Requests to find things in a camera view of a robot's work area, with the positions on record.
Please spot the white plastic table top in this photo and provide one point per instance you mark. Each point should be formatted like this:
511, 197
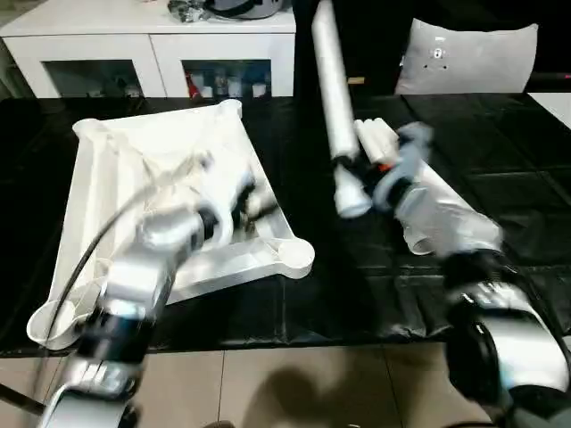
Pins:
134, 147

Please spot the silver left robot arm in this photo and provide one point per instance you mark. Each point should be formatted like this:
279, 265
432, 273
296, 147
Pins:
174, 227

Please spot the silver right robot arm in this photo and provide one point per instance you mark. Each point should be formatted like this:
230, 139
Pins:
446, 218

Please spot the small yellow label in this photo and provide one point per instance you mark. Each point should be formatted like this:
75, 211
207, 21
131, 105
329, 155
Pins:
355, 81

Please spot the black work mat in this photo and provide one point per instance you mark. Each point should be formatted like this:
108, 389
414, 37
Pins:
490, 147

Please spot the grey cushion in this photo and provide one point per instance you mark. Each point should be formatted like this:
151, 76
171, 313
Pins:
482, 62

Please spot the white glass-door cabinet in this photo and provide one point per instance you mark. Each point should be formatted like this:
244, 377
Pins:
156, 49

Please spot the grey helmet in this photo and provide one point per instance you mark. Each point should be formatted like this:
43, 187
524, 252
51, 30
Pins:
241, 8

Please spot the black clutter pile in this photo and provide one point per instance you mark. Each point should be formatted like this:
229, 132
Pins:
185, 10

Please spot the black stand base bar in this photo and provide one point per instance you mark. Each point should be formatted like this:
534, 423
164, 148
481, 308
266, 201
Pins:
20, 397

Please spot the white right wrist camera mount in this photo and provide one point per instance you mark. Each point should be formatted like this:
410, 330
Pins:
410, 156

